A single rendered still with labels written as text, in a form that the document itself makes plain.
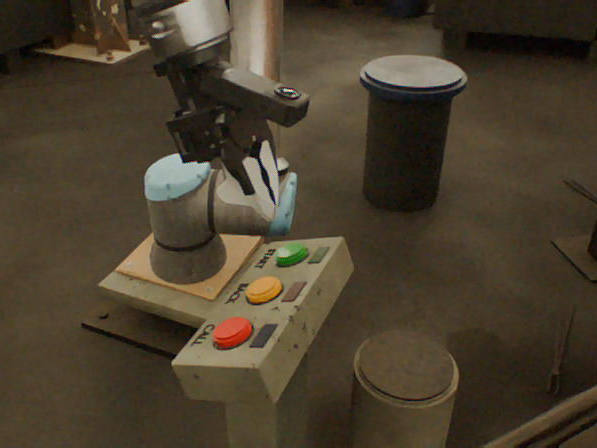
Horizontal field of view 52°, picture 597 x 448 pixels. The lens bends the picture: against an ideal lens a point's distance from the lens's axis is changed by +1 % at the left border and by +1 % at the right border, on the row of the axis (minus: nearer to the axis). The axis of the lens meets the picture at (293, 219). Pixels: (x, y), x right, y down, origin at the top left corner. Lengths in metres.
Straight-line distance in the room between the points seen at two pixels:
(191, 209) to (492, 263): 0.90
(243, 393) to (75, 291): 1.17
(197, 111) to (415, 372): 0.38
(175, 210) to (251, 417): 0.69
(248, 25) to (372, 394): 0.82
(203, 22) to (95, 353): 1.05
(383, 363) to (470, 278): 1.05
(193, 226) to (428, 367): 0.78
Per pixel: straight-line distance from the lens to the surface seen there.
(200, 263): 1.45
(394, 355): 0.74
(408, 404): 0.70
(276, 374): 0.61
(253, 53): 1.28
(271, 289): 0.67
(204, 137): 0.68
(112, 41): 3.58
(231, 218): 1.34
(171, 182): 1.34
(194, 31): 0.63
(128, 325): 1.56
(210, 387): 0.64
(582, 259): 1.92
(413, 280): 1.70
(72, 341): 1.59
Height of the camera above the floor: 1.04
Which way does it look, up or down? 33 degrees down
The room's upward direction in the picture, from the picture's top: straight up
